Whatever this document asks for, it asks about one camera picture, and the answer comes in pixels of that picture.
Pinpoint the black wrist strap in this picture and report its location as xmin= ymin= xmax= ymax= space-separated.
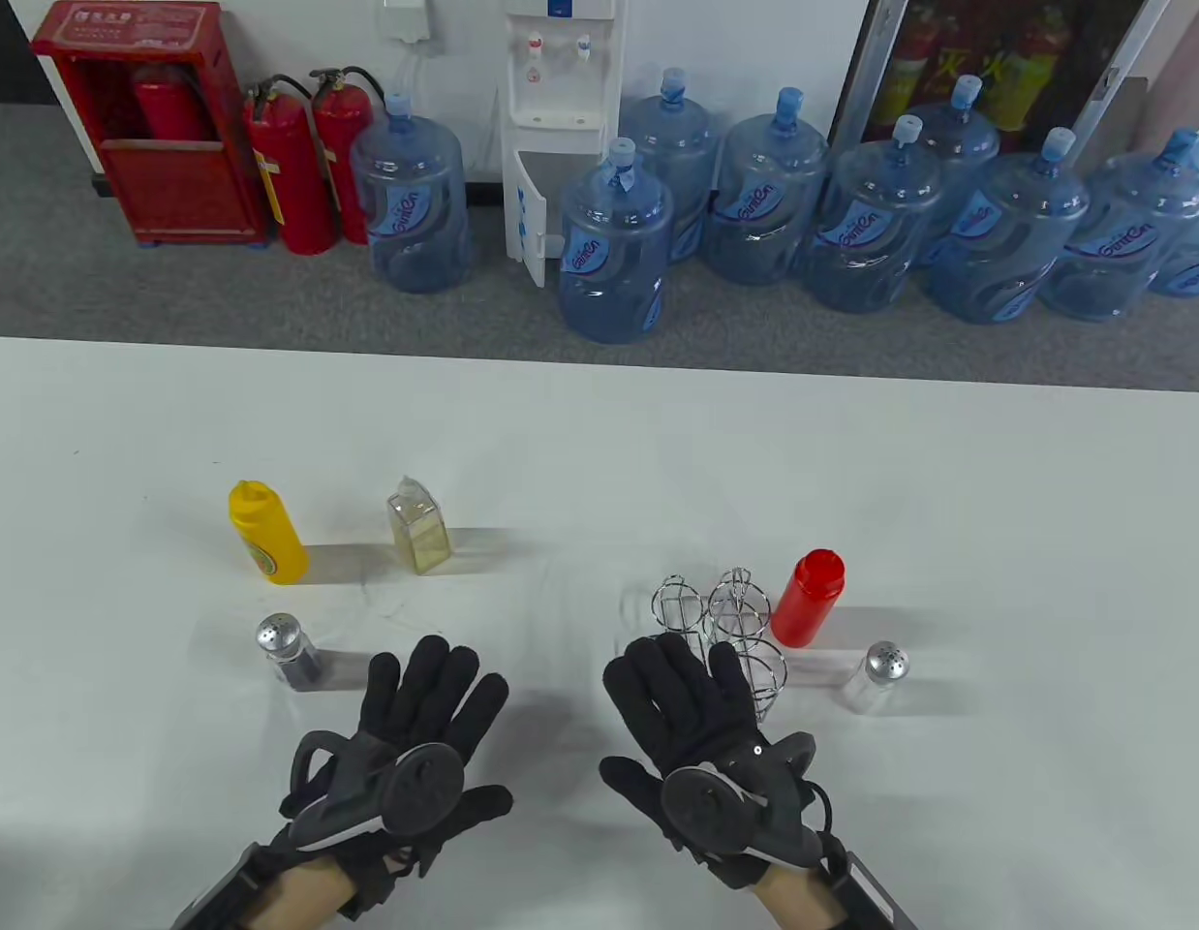
xmin=832 ymin=843 xmax=916 ymax=930
xmin=171 ymin=841 xmax=271 ymax=930

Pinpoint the row of blue water jugs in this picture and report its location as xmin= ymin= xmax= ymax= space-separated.
xmin=350 ymin=68 xmax=1199 ymax=345

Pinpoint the black right wrist strap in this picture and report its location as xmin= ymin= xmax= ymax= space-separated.
xmin=832 ymin=843 xmax=916 ymax=930

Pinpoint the white water dispenser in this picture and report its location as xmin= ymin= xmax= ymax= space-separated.
xmin=500 ymin=0 xmax=627 ymax=289

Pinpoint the yellow squeeze seasoning bottle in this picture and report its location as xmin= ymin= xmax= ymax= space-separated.
xmin=229 ymin=480 xmax=310 ymax=585

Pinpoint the fire safety poster board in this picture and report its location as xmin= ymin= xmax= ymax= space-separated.
xmin=830 ymin=0 xmax=1174 ymax=156

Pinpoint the clear glass oil seasoning bottle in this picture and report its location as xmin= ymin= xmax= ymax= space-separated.
xmin=386 ymin=475 xmax=455 ymax=575

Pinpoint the black right hand controller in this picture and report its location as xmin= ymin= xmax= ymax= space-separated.
xmin=661 ymin=731 xmax=825 ymax=868

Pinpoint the black left hand controller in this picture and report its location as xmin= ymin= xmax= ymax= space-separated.
xmin=288 ymin=731 xmax=465 ymax=855

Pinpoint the red fire extinguisher cabinet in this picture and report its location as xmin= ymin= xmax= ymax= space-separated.
xmin=30 ymin=0 xmax=271 ymax=248

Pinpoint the person's right forearm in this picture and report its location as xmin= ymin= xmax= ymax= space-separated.
xmin=754 ymin=865 xmax=849 ymax=930

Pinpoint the dark pepper shaker seasoning bottle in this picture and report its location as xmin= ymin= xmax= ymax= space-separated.
xmin=256 ymin=613 xmax=322 ymax=691

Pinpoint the red squeeze seasoning bottle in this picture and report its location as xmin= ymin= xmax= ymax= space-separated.
xmin=770 ymin=548 xmax=845 ymax=648

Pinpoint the black hand controller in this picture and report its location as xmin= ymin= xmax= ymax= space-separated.
xmin=661 ymin=731 xmax=825 ymax=868
xmin=288 ymin=731 xmax=465 ymax=855

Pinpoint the person's left hand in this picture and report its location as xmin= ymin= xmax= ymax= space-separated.
xmin=278 ymin=635 xmax=514 ymax=919

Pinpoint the person's right hand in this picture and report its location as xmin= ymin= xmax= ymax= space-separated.
xmin=599 ymin=635 xmax=833 ymax=890

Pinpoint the red fire extinguisher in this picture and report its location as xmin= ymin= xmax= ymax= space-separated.
xmin=309 ymin=66 xmax=385 ymax=245
xmin=132 ymin=66 xmax=213 ymax=143
xmin=243 ymin=76 xmax=336 ymax=257

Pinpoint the silver wire seasoning rack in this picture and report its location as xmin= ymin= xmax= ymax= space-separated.
xmin=648 ymin=567 xmax=789 ymax=723

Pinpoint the white salt shaker seasoning bottle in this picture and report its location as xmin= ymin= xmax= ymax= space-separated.
xmin=840 ymin=640 xmax=910 ymax=715

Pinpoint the black left wrist strap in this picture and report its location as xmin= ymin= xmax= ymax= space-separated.
xmin=171 ymin=841 xmax=271 ymax=930

